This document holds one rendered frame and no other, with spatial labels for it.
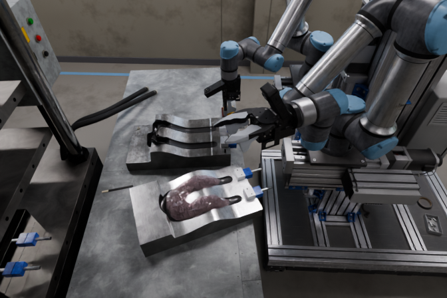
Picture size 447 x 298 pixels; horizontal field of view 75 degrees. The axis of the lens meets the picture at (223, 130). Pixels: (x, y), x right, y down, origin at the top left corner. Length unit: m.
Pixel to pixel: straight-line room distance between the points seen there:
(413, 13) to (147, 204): 1.07
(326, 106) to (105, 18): 3.14
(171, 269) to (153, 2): 2.76
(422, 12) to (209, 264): 1.04
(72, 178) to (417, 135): 1.61
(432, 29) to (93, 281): 1.30
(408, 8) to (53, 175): 1.56
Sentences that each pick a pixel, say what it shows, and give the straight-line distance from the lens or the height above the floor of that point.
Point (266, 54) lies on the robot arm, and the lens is 1.22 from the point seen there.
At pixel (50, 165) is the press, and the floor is 0.78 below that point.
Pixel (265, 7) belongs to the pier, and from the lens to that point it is 3.16.
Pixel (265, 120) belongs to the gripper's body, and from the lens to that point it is 0.71.
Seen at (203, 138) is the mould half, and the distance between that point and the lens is 1.47.
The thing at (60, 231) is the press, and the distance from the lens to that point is 1.46.
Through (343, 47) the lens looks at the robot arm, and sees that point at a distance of 0.94.
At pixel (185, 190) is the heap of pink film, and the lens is 1.27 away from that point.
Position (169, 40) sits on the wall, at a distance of 3.57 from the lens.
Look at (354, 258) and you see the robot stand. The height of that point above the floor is 0.23.
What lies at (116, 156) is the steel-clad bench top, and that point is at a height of 0.80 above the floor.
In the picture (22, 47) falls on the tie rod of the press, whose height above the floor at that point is 1.42.
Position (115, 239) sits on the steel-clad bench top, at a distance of 1.34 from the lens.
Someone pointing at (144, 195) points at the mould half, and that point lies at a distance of 1.28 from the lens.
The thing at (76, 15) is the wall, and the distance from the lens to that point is 3.80.
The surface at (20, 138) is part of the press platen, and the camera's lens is 1.53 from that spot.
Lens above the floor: 1.95
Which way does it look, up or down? 45 degrees down
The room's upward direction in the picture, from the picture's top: straight up
